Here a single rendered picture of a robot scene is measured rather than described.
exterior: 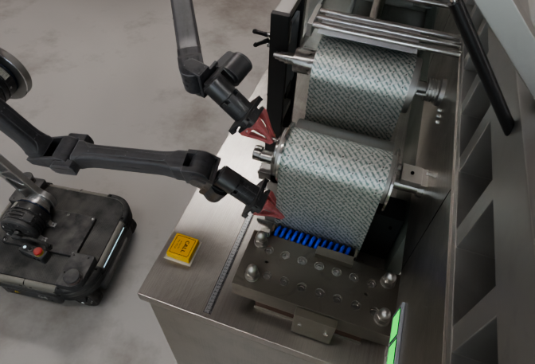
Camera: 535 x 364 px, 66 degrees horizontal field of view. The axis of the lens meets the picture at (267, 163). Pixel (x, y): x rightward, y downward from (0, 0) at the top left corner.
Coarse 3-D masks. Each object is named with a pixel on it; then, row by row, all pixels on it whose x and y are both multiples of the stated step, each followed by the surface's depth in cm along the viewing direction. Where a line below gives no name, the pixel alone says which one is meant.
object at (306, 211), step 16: (288, 192) 99; (304, 192) 97; (288, 208) 104; (304, 208) 102; (320, 208) 100; (336, 208) 97; (352, 208) 95; (288, 224) 109; (304, 224) 107; (320, 224) 104; (336, 224) 102; (352, 224) 100; (368, 224) 98; (336, 240) 107; (352, 240) 105
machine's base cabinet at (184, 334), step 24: (168, 312) 113; (168, 336) 132; (192, 336) 123; (216, 336) 115; (240, 336) 108; (192, 360) 145; (216, 360) 134; (240, 360) 124; (264, 360) 116; (288, 360) 109
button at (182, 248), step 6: (180, 234) 120; (174, 240) 119; (180, 240) 119; (186, 240) 119; (192, 240) 119; (198, 240) 119; (174, 246) 117; (180, 246) 117; (186, 246) 117; (192, 246) 117; (168, 252) 116; (174, 252) 116; (180, 252) 116; (186, 252) 116; (192, 252) 116; (174, 258) 117; (180, 258) 116; (186, 258) 115
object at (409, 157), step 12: (420, 72) 163; (420, 96) 143; (420, 108) 134; (408, 120) 158; (420, 120) 127; (408, 132) 148; (408, 144) 139; (408, 156) 131; (396, 192) 136; (408, 204) 107; (396, 240) 110; (396, 252) 106; (396, 264) 109
